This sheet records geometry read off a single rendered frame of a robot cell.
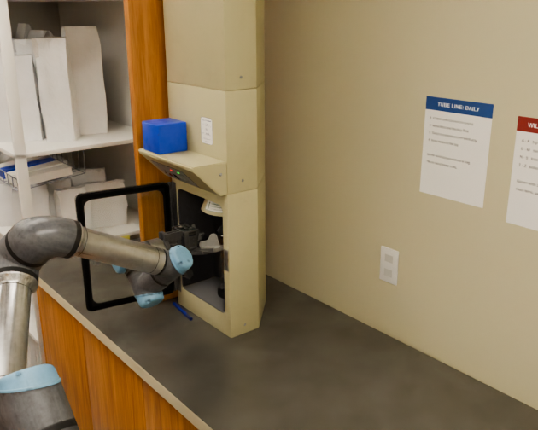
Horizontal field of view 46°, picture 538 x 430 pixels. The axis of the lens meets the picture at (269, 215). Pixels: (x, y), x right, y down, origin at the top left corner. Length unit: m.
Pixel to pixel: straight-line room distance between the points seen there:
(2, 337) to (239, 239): 0.75
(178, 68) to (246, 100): 0.26
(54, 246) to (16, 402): 0.41
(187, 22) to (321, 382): 1.10
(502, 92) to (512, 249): 0.40
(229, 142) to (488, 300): 0.84
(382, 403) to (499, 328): 0.38
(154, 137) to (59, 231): 0.52
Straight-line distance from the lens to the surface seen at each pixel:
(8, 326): 1.56
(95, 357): 2.37
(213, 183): 1.83
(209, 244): 1.99
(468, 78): 1.77
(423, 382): 1.88
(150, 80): 2.11
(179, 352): 1.99
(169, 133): 1.96
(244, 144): 1.87
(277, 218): 2.42
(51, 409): 1.33
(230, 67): 1.81
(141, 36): 2.09
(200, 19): 1.89
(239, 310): 2.03
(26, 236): 1.59
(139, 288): 1.86
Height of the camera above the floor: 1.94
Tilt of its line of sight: 18 degrees down
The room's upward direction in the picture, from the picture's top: straight up
